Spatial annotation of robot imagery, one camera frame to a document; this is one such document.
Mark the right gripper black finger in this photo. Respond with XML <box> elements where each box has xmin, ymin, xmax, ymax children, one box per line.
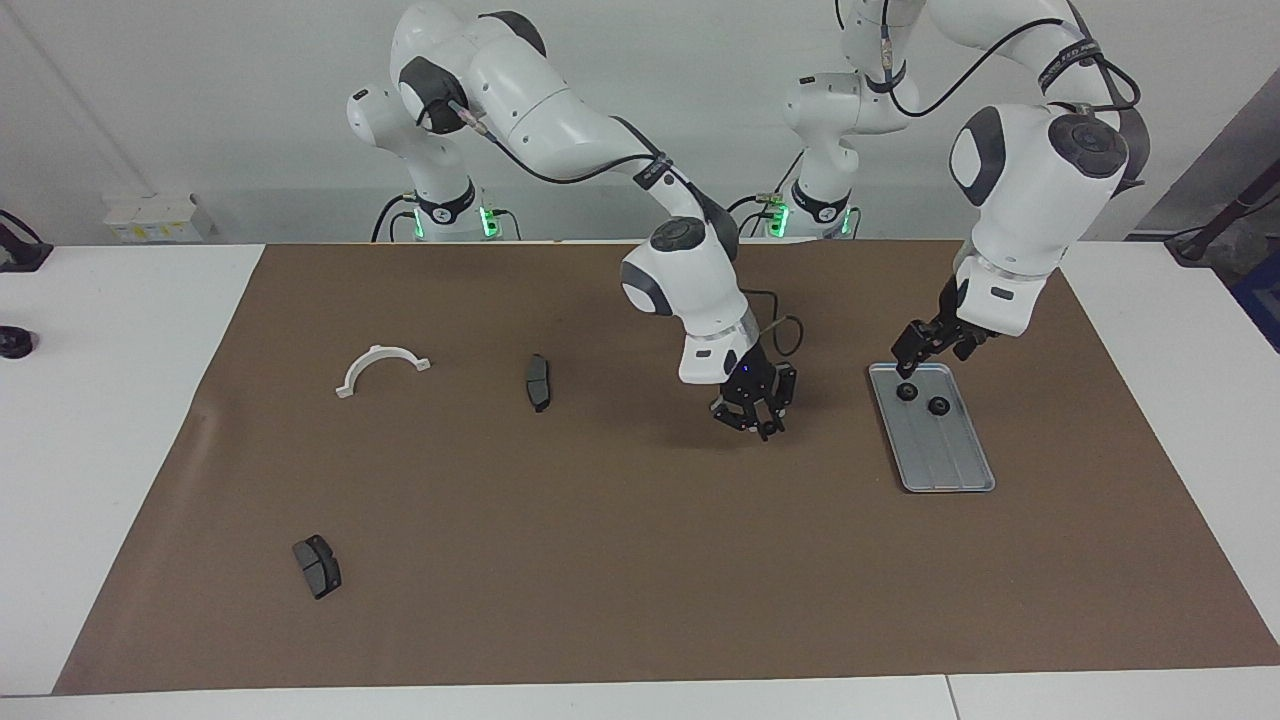
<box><xmin>756</xmin><ymin>364</ymin><xmax>800</xmax><ymax>442</ymax></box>
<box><xmin>709</xmin><ymin>396</ymin><xmax>763</xmax><ymax>435</ymax></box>

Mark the silver metal tray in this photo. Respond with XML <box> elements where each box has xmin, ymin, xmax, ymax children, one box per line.
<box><xmin>868</xmin><ymin>362</ymin><xmax>996</xmax><ymax>495</ymax></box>

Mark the brown table mat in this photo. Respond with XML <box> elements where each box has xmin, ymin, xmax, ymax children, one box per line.
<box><xmin>52</xmin><ymin>240</ymin><xmax>1280</xmax><ymax>696</ymax></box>

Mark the black stand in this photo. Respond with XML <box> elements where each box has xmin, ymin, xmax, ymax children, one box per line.
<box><xmin>1165</xmin><ymin>165</ymin><xmax>1280</xmax><ymax>266</ymax></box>

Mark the blue crate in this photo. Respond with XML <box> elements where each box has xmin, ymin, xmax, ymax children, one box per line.
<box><xmin>1232</xmin><ymin>255</ymin><xmax>1280</xmax><ymax>351</ymax></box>

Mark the grooved dark grey brake pad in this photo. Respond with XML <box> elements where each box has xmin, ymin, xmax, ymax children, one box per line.
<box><xmin>292</xmin><ymin>535</ymin><xmax>343</xmax><ymax>601</ymax></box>

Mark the white power strip box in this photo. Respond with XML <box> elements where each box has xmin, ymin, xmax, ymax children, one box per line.
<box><xmin>103</xmin><ymin>193</ymin><xmax>217</xmax><ymax>244</ymax></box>

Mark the black base cable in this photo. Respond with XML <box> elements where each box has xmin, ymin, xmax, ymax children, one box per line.
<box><xmin>372</xmin><ymin>193</ymin><xmax>421</xmax><ymax>243</ymax></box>
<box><xmin>712</xmin><ymin>150</ymin><xmax>806</xmax><ymax>239</ymax></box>

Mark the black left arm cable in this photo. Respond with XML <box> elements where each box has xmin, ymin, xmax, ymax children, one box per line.
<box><xmin>878</xmin><ymin>0</ymin><xmax>1143</xmax><ymax>117</ymax></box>

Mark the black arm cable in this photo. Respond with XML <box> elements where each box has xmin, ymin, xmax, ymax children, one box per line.
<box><xmin>878</xmin><ymin>0</ymin><xmax>1143</xmax><ymax>117</ymax></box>
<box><xmin>450</xmin><ymin>95</ymin><xmax>807</xmax><ymax>358</ymax></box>

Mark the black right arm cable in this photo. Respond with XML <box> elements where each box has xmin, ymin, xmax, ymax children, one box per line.
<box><xmin>450</xmin><ymin>95</ymin><xmax>807</xmax><ymax>358</ymax></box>

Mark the white curved plastic bracket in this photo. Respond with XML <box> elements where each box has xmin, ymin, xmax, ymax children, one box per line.
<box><xmin>335</xmin><ymin>344</ymin><xmax>432</xmax><ymax>400</ymax></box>

